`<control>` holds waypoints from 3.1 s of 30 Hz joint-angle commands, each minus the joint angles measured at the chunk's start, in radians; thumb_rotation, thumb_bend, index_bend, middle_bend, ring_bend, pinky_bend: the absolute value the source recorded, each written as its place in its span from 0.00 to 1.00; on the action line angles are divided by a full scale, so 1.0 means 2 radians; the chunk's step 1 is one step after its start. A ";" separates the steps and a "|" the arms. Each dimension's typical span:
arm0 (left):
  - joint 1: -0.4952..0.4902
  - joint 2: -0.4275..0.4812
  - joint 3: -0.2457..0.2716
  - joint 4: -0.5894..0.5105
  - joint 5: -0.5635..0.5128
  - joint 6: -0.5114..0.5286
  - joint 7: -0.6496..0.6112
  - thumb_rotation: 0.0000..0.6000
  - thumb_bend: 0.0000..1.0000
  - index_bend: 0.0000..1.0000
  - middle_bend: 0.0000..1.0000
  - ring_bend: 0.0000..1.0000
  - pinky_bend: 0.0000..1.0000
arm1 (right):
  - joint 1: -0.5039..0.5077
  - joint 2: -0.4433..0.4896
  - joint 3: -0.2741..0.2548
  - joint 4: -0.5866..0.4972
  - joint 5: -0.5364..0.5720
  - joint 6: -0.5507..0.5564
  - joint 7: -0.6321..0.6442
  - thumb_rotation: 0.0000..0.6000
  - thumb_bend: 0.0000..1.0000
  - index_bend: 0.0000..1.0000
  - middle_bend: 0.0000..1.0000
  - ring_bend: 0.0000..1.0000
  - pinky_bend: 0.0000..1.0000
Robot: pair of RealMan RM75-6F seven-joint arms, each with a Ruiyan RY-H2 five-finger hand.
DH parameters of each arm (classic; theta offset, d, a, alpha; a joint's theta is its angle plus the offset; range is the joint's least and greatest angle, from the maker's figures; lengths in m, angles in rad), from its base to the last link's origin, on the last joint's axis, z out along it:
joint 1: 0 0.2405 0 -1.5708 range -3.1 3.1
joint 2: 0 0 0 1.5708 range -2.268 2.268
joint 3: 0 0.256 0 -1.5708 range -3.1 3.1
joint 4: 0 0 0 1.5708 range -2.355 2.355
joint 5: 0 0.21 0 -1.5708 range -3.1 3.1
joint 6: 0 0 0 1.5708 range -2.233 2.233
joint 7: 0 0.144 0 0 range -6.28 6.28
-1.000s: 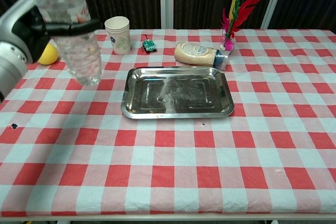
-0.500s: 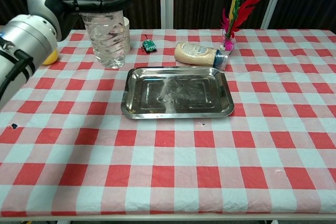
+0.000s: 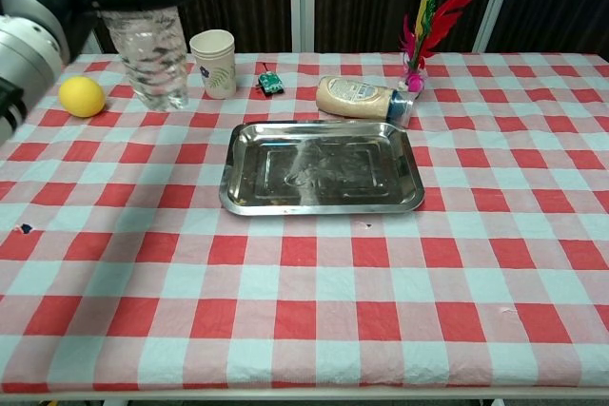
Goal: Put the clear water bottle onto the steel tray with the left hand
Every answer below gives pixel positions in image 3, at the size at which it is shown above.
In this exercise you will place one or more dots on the white floral paper cup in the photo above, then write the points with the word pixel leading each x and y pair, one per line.
pixel 216 68

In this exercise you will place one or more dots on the rectangular stainless steel tray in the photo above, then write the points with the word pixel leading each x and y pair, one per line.
pixel 333 178

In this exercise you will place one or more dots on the colourful feather shuttlecock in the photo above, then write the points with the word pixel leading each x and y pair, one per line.
pixel 418 30

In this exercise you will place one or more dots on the transparent plastic water bottle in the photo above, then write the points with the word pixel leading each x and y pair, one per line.
pixel 152 54

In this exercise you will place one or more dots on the beige mayonnaise squeeze bottle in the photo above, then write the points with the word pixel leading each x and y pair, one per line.
pixel 352 99

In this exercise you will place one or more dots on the red white checkered tablecloth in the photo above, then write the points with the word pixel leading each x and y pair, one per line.
pixel 333 292

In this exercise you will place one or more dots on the small green circuit board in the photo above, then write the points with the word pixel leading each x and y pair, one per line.
pixel 271 83

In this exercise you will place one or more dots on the yellow lemon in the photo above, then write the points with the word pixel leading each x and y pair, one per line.
pixel 82 97

